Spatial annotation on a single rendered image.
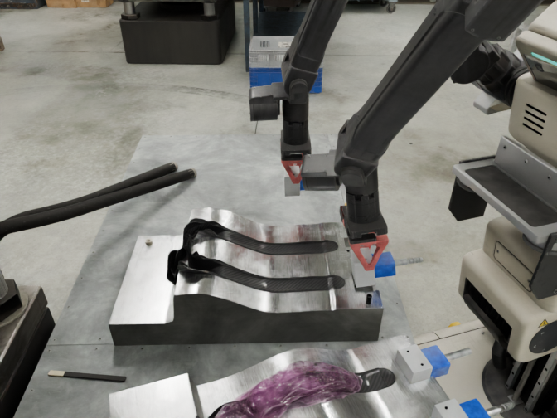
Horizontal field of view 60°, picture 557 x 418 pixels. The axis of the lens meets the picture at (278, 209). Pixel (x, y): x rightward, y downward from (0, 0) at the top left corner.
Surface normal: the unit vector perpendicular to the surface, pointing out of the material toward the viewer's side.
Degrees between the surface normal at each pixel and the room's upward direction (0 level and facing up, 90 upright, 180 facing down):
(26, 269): 0
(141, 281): 0
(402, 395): 0
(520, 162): 90
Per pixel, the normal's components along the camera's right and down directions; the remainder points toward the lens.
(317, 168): -0.36, -0.41
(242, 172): 0.00, -0.82
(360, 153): -0.21, 0.90
